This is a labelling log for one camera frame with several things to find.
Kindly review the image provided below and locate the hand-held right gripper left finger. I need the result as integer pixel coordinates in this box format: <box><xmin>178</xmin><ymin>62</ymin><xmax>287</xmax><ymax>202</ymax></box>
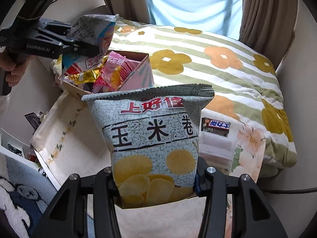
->
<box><xmin>30</xmin><ymin>167</ymin><xmax>122</xmax><ymax>238</ymax></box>

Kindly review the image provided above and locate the black cable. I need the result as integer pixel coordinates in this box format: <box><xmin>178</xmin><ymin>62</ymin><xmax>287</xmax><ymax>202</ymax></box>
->
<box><xmin>260</xmin><ymin>188</ymin><xmax>317</xmax><ymax>195</ymax></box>

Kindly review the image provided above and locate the yellow checked snack packet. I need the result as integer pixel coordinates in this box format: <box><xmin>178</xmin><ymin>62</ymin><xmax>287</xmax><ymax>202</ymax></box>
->
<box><xmin>63</xmin><ymin>69</ymin><xmax>102</xmax><ymax>85</ymax></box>

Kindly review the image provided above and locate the white plastic packet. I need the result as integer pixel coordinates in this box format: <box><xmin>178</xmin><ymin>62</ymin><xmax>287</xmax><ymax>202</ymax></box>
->
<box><xmin>198</xmin><ymin>130</ymin><xmax>238</xmax><ymax>174</ymax></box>

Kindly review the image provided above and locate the brown chocolate bar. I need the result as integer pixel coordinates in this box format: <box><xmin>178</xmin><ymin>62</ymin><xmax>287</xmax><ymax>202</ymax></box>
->
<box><xmin>201</xmin><ymin>117</ymin><xmax>231</xmax><ymax>138</ymax></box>

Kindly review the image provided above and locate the grey speckled corn snack bag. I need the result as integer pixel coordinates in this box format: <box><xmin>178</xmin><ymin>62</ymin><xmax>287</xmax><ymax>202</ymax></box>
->
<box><xmin>81</xmin><ymin>84</ymin><xmax>215</xmax><ymax>209</ymax></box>

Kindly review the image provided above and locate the brown curtain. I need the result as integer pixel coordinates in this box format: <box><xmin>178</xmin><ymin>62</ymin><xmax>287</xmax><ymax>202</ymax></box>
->
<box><xmin>239</xmin><ymin>0</ymin><xmax>298</xmax><ymax>62</ymax></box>
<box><xmin>95</xmin><ymin>0</ymin><xmax>151</xmax><ymax>25</ymax></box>

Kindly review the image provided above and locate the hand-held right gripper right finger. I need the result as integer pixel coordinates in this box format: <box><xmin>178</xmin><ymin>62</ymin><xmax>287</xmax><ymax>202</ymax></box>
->
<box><xmin>194</xmin><ymin>157</ymin><xmax>289</xmax><ymax>238</ymax></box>

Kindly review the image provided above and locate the light blue sheer curtain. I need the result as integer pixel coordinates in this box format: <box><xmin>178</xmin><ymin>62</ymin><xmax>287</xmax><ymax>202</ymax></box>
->
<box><xmin>145</xmin><ymin>0</ymin><xmax>244</xmax><ymax>40</ymax></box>

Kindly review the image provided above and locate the flower striped quilt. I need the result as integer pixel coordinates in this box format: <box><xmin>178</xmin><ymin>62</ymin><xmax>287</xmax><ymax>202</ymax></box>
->
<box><xmin>109</xmin><ymin>17</ymin><xmax>298</xmax><ymax>176</ymax></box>

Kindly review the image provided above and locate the person's left hand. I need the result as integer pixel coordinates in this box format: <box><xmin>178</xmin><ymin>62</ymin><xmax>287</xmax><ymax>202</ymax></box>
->
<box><xmin>0</xmin><ymin>52</ymin><xmax>33</xmax><ymax>88</ymax></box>

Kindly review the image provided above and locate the large pink marshmallow bag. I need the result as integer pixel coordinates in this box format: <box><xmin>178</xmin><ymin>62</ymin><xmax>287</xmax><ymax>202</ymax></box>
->
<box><xmin>93</xmin><ymin>51</ymin><xmax>143</xmax><ymax>92</ymax></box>

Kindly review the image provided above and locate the blue cartoon snack bag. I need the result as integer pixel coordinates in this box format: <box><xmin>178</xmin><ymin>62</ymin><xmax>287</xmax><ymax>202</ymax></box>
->
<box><xmin>61</xmin><ymin>13</ymin><xmax>120</xmax><ymax>76</ymax></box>

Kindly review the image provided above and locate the pink lined cardboard box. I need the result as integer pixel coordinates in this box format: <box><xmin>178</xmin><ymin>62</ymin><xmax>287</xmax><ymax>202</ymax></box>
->
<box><xmin>57</xmin><ymin>50</ymin><xmax>155</xmax><ymax>100</ymax></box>

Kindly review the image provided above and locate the small dark picture card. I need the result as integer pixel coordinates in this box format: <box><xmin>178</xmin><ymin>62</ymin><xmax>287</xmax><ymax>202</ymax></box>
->
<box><xmin>24</xmin><ymin>111</ymin><xmax>44</xmax><ymax>131</ymax></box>

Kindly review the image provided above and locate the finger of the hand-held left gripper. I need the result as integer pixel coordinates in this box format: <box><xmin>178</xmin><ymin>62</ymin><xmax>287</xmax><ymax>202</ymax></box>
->
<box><xmin>41</xmin><ymin>20</ymin><xmax>75</xmax><ymax>40</ymax></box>
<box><xmin>59</xmin><ymin>38</ymin><xmax>109</xmax><ymax>58</ymax></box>

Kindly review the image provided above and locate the person's left forearm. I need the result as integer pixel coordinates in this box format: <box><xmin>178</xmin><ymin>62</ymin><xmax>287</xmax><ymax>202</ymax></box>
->
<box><xmin>0</xmin><ymin>93</ymin><xmax>10</xmax><ymax>120</ymax></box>

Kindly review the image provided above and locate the blue panda print fleece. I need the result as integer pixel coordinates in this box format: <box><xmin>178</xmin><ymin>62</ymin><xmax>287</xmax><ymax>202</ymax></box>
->
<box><xmin>0</xmin><ymin>151</ymin><xmax>65</xmax><ymax>238</ymax></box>

